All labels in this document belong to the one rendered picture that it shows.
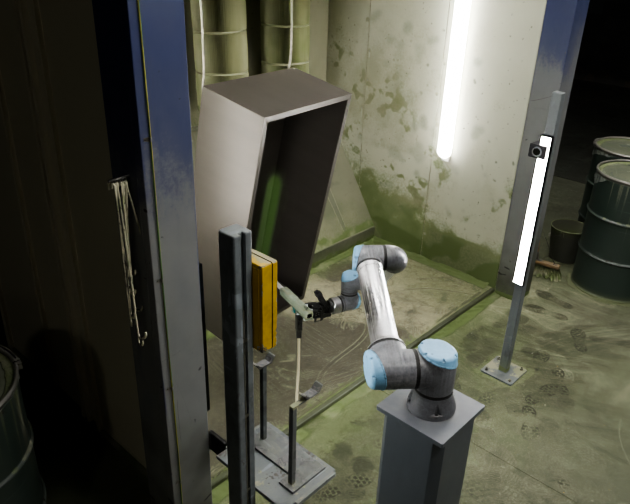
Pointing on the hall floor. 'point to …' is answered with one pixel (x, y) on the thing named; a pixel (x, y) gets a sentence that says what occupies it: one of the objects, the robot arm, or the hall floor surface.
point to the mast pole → (533, 241)
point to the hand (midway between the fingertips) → (297, 310)
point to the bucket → (565, 240)
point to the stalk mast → (238, 359)
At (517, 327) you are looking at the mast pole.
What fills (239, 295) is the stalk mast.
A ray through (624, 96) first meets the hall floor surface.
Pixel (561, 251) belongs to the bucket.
